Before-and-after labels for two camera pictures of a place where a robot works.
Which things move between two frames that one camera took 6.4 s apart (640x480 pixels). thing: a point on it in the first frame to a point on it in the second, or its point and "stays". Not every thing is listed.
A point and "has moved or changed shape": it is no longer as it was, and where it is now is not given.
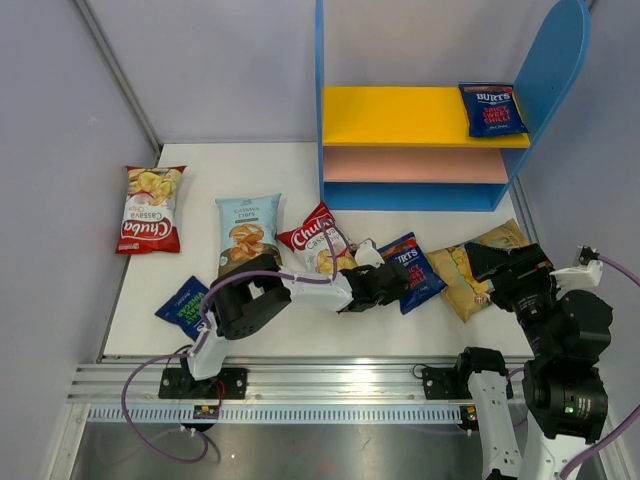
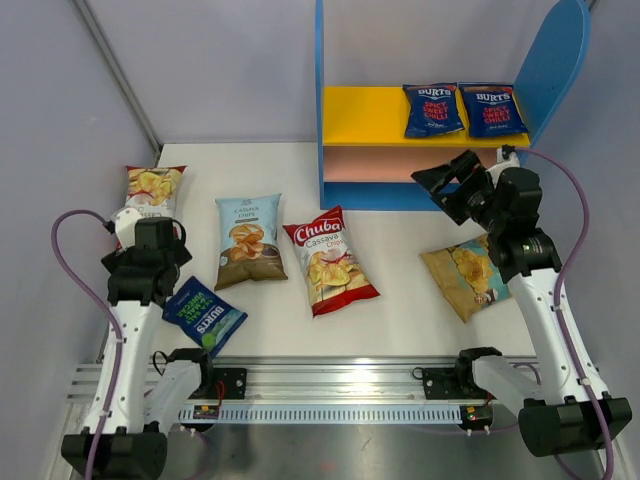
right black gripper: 531,265 to 469,171
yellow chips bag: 468,294 stays
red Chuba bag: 150,212 stays
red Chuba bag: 320,242 has moved or changed shape
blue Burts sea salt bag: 185,308 stays
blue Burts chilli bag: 425,280 to 433,108
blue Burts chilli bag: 492,109 stays
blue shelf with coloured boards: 409,149 stays
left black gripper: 393,296 to 120,258
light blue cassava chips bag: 247,230 stays
